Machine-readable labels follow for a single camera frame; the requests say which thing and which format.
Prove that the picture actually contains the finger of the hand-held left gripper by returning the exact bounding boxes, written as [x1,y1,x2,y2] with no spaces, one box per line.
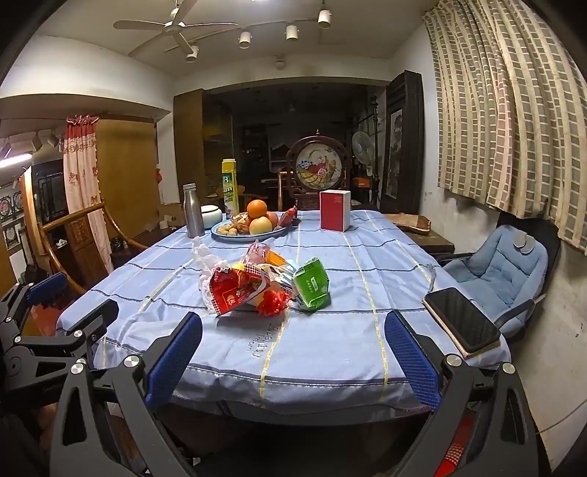
[11,299,120,368]
[0,272,69,338]

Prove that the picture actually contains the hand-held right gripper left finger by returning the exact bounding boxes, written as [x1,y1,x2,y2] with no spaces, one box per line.
[50,312,203,477]

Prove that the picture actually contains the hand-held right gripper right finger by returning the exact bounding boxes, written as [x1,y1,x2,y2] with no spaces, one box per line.
[384,309,539,477]

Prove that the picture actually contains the red plastic basket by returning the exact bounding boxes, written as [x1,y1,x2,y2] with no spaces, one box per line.
[433,406,480,477]

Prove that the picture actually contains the red snack bag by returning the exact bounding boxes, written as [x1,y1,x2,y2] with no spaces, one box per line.
[208,263,269,317]

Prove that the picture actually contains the clear plastic bag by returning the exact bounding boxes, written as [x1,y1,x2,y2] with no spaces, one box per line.
[192,238,217,294]

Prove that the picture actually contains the red pompom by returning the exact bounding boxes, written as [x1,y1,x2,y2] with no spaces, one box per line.
[257,291,292,317]

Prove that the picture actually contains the green packet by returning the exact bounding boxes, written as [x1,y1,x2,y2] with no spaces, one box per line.
[292,258,332,313]

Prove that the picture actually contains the clear red-print wrapper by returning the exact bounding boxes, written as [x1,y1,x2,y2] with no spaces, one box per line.
[245,241,274,271]

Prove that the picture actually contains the purple white medicine box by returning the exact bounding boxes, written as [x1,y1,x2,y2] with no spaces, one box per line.
[270,268,300,299]

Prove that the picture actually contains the orange medicine box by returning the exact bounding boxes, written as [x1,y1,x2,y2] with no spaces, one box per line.
[266,250,299,276]

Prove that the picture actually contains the black tablet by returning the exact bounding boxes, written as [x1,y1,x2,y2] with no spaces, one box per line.
[422,287,502,352]

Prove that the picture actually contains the wooden armchair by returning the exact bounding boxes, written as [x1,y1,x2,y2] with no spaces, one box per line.
[37,204,152,294]

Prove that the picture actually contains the blue striped tablecloth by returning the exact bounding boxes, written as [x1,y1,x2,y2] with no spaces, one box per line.
[56,208,512,411]

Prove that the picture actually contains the pink curtain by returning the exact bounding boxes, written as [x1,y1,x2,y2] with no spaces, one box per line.
[62,114,114,276]

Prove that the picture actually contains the blue cushioned chair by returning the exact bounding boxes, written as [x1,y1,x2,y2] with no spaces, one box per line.
[442,226,548,322]

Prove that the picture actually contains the brown flat cushion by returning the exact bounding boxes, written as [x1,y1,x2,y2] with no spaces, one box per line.
[383,213,433,234]

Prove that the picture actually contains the steel bottle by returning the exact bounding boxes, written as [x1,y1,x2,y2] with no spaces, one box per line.
[182,183,205,238]

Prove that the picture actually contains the white ceramic jar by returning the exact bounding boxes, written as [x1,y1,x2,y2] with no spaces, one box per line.
[200,205,224,229]

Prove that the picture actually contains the blue-rimmed plate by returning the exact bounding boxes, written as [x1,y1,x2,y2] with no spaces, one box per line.
[211,215,294,242]

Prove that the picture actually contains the red box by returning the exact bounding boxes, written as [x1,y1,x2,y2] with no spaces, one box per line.
[320,189,353,231]

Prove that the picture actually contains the black office chair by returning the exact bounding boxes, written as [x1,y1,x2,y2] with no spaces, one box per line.
[435,215,562,342]

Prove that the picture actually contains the green yellow carton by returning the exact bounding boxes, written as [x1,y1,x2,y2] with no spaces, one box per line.
[222,159,239,216]

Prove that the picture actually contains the brown wooden chair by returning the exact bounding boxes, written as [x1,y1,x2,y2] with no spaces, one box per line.
[276,169,299,211]

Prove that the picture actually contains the round decorative screen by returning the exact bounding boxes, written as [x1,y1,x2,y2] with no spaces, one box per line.
[287,130,354,209]

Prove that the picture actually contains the standing fan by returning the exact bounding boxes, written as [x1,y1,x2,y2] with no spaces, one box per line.
[351,130,379,207]

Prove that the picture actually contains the dark framed painting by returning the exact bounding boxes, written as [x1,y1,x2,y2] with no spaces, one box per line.
[380,70,425,212]

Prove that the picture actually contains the checkered curtain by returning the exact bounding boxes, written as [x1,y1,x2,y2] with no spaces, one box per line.
[422,0,587,255]

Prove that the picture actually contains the white ceiling fan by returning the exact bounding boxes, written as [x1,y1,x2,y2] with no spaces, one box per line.
[114,0,239,53]

